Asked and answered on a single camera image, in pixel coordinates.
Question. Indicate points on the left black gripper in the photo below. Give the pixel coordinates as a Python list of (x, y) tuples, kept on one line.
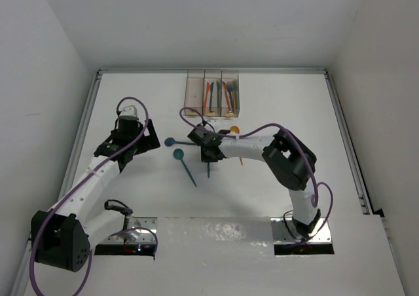
[(148, 142)]

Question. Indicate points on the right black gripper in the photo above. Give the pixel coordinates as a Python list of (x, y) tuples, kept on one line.
[(205, 158)]

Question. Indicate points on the teal spoon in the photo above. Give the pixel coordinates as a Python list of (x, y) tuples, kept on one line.
[(178, 154)]

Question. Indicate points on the yellow-orange spoon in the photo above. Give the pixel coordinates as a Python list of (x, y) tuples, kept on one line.
[(236, 130)]

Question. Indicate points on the red-orange knife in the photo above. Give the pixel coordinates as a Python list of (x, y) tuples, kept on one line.
[(206, 96)]

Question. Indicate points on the red-orange fork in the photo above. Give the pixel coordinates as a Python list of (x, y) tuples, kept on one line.
[(226, 96)]

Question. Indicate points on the blue fork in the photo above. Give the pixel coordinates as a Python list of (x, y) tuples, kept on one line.
[(230, 93)]

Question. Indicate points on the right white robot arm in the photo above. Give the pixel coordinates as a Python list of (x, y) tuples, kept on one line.
[(291, 162)]

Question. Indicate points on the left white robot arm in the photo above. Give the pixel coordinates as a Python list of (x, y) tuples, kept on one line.
[(64, 236)]

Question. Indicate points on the dark blue spoon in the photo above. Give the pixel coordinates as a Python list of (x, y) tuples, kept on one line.
[(170, 141)]

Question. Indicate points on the right clear container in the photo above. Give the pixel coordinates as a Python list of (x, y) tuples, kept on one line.
[(230, 75)]

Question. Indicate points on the clear container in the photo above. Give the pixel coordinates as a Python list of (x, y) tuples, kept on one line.
[(230, 75), (194, 92), (212, 76)]

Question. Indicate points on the left clear container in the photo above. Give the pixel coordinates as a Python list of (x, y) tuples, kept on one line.
[(194, 92)]

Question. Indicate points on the middle clear container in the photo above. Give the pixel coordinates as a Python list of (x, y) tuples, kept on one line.
[(212, 76)]

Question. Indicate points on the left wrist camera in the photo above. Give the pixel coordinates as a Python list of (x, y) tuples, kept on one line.
[(128, 113)]

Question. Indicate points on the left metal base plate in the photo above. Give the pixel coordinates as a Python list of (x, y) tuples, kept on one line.
[(142, 231)]

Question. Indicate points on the metal base plate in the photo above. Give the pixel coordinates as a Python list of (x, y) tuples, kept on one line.
[(142, 231), (284, 232)]

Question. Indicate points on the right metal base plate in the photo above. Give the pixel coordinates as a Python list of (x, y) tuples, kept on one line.
[(284, 232)]

